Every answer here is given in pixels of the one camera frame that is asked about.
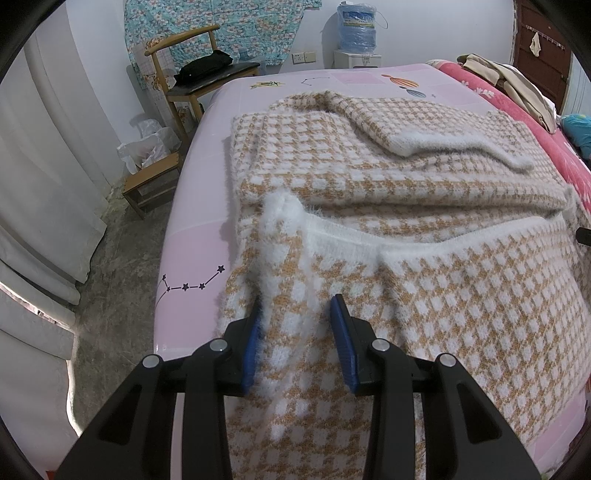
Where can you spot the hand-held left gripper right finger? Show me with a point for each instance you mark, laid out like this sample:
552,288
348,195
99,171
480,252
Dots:
344,353

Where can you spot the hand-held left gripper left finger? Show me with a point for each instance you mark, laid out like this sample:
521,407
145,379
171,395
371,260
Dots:
251,353

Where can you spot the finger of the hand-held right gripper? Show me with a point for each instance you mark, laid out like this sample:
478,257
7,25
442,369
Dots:
585,235

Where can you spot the beige white checked coat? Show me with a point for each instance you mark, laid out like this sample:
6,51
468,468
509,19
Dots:
415,277

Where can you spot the beige clothes pile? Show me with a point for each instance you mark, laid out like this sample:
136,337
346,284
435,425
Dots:
517,83

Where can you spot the teal cloth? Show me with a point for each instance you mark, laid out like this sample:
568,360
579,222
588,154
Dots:
579,134

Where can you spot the pink printed glossy mat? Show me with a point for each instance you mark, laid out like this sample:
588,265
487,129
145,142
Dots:
194,240

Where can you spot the brown door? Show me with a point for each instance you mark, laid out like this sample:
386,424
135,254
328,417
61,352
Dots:
545,78

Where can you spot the pink floral blanket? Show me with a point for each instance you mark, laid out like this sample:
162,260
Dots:
489,97

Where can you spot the small wooden stool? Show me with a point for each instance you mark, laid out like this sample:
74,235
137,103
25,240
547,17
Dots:
152,177

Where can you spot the white plastic bag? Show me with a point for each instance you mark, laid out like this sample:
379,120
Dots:
147,143

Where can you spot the white curtain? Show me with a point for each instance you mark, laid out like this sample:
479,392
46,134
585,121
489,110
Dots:
51,161

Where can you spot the wooden chair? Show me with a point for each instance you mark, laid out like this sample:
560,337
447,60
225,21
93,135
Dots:
217,76

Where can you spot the white water dispenser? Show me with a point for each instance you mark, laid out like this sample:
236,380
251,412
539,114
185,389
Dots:
358,60

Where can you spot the black bag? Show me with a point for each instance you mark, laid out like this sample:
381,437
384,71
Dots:
205,67

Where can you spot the blue water bottle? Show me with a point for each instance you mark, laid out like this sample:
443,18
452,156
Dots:
356,27

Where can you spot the teal floral curtain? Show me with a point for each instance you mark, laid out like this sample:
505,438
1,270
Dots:
240,27

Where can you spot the white wall socket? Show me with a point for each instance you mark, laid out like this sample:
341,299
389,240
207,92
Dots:
304,57

